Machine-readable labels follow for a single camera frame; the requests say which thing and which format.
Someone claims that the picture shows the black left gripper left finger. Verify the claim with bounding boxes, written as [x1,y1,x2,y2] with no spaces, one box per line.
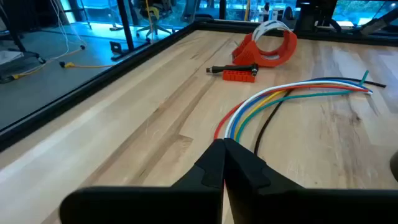
[58,138,226,224]

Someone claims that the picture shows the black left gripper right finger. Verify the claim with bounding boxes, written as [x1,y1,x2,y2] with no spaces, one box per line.
[223,138,398,224]

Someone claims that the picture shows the red wire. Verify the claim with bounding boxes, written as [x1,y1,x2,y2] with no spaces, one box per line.
[213,83,371,140]

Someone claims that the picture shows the bundle of coloured wires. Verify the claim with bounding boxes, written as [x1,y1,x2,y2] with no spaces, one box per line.
[236,70,371,142]
[233,88,290,141]

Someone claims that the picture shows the white wire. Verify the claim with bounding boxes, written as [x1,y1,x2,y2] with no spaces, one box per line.
[224,80,373,139]

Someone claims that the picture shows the red tape dispenser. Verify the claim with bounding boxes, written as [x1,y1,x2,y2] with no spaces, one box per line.
[231,20,299,68]

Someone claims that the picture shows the white printed tape roll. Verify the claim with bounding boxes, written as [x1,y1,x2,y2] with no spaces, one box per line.
[251,20,293,60]

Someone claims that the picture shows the red bit holder block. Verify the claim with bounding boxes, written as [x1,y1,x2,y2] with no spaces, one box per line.
[222,70,256,83]

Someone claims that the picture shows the office chair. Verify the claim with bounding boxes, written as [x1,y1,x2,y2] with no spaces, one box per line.
[136,6,174,40]

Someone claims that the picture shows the black floor stand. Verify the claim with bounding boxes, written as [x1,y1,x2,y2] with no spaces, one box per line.
[108,0,155,62]

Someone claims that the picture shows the black table frame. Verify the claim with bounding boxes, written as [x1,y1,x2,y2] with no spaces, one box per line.
[0,19,398,153]

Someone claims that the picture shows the yellow floor cord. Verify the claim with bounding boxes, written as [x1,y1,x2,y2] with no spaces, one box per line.
[58,61,116,70]

